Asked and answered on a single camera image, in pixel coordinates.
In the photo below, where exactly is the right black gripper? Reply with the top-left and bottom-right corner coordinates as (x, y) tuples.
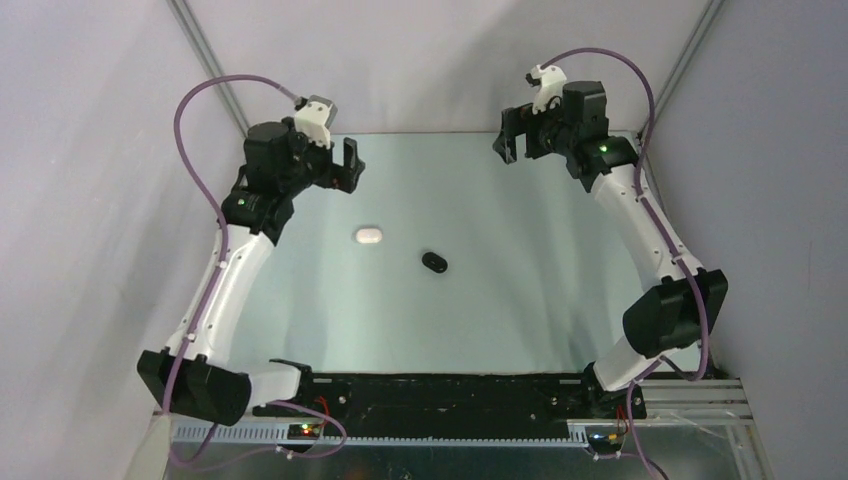
(492, 92), (576, 165)

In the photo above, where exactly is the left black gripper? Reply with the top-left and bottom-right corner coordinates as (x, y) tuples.
(279, 118), (363, 198)

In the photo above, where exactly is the white earbud charging case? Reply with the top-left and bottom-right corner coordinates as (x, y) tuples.
(353, 227), (384, 245)

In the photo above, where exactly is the black earbud charging case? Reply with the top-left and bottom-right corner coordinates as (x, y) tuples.
(421, 251), (449, 274)

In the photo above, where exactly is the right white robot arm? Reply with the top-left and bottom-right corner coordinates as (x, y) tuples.
(493, 81), (728, 418)

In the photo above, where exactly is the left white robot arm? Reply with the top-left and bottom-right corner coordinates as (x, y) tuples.
(137, 117), (366, 426)

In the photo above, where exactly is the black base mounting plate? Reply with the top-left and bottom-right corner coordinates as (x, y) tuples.
(293, 373), (647, 441)

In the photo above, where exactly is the left controller board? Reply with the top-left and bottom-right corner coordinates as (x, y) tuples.
(287, 423), (322, 441)

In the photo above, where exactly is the controller board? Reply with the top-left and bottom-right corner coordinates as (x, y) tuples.
(587, 433), (626, 448)
(287, 423), (322, 441)

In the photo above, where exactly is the right controller board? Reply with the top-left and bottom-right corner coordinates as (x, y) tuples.
(587, 433), (626, 448)

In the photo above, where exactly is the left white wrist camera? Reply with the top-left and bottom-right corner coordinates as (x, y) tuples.
(294, 95), (338, 149)

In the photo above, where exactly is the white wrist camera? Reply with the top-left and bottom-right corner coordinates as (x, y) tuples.
(294, 95), (338, 149)
(525, 65), (567, 115)

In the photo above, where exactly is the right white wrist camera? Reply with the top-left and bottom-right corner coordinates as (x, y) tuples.
(525, 65), (567, 115)

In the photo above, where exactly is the grey slotted cable duct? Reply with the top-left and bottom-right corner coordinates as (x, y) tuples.
(173, 422), (590, 448)

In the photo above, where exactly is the aluminium frame rail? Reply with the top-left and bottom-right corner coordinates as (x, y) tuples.
(171, 376), (744, 426)

